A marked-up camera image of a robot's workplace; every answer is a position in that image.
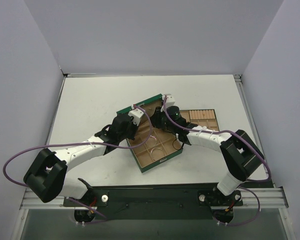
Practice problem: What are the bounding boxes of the green jewelry box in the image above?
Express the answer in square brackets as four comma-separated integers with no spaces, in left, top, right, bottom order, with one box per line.
[116,93,185,174]

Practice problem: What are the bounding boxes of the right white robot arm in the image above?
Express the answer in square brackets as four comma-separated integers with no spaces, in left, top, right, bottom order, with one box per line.
[150,106,265,196]

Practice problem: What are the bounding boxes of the aluminium frame rail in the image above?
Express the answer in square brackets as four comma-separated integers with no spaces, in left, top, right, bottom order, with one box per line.
[19,74,290,211]

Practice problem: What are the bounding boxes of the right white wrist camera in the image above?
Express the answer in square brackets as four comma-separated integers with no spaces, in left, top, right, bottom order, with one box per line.
[161,94,176,108]

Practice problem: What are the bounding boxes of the green tray with compartments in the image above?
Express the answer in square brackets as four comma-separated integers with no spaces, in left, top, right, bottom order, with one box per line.
[180,109,219,131]

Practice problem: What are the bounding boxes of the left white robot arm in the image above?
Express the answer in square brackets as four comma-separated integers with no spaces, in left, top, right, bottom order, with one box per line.
[23,113,141,206]

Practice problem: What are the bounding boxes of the purple cable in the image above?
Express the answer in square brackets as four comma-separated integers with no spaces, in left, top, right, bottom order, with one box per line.
[162,94,273,227]
[2,104,155,225]

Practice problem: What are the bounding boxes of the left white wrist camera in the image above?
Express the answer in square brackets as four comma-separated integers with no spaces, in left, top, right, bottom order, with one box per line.
[128,105,145,126]

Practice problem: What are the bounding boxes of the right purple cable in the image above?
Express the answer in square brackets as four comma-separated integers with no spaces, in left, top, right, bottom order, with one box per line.
[162,94,273,227]

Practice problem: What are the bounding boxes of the silver pearl bangle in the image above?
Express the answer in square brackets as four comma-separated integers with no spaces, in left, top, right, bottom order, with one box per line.
[146,135,158,147]
[150,147,165,160]

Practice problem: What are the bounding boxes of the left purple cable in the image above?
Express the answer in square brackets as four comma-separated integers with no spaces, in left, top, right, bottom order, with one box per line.
[2,104,155,225]

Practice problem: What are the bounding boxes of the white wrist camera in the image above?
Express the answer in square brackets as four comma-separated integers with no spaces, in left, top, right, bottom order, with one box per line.
[128,105,145,126]
[161,94,176,108]

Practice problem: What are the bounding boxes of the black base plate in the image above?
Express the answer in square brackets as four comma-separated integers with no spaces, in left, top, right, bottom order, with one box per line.
[63,183,243,221]

